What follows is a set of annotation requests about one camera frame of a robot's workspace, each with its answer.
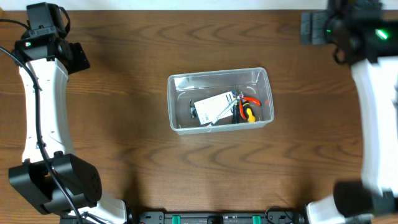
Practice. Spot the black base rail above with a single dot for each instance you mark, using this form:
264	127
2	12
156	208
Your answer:
269	217

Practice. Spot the clear plastic container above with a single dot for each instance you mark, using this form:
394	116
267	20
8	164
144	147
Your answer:
251	82

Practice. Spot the small claw hammer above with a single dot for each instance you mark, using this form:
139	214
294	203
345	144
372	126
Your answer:
193	112

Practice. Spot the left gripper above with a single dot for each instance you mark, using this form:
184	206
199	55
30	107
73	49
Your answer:
76	60

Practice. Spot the thin yellow black screwdriver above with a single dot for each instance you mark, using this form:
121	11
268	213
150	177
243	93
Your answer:
235	118

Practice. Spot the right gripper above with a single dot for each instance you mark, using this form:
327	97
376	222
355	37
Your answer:
321	19

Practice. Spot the stubby yellow black screwdriver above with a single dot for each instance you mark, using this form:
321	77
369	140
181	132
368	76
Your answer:
248	112

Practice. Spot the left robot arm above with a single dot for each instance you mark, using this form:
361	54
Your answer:
51	177

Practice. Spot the red handled pliers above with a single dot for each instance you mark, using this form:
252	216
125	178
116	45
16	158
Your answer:
250	100

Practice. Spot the silver wrench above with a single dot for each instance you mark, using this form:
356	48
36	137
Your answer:
228	108

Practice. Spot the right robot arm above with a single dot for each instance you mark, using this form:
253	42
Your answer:
370	46

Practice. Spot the blue white cardboard box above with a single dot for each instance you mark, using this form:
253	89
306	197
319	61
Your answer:
209	108

